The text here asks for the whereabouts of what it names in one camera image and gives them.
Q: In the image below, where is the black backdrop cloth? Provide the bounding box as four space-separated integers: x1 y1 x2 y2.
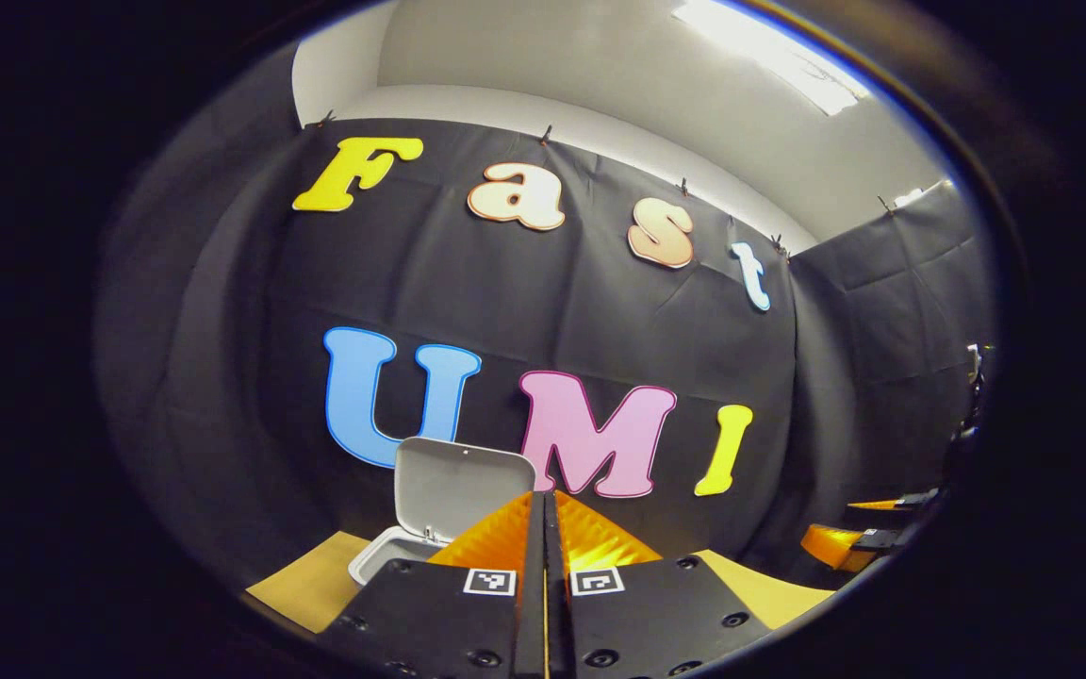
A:
95 42 996 590

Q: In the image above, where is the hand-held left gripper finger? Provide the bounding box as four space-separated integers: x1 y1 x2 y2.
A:
317 489 550 679
547 489 771 679

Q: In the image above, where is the white desktop garbage bin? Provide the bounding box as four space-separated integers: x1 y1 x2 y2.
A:
348 437 537 588

